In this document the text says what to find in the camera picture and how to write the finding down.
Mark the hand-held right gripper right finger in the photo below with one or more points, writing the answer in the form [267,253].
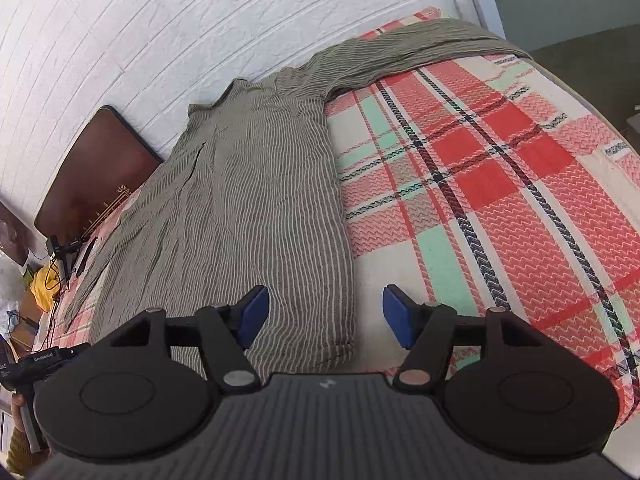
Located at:
[400,316]

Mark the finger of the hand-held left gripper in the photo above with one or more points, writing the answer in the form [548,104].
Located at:
[77,350]

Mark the brown panel gold ornament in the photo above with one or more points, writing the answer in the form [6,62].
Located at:
[95,175]

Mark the small black tripod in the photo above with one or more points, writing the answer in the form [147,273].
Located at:
[59,250]

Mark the clear plastic bag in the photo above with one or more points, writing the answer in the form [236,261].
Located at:
[9,295]

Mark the olive striped shirt checked lining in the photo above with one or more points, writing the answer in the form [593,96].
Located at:
[250,185]

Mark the light wooden table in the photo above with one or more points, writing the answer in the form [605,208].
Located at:
[30,317]

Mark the dark brown wooden furniture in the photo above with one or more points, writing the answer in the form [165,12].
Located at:
[15,232]

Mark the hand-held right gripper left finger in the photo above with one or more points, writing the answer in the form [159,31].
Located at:
[254,316]

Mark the person's left hand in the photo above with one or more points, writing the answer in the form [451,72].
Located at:
[17,407]

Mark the red green plaid bed sheet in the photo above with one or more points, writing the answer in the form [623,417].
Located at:
[475,185]

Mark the black smartphone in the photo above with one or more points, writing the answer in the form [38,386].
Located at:
[86,255]

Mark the yellow cloth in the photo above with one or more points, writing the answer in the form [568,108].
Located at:
[44,287]

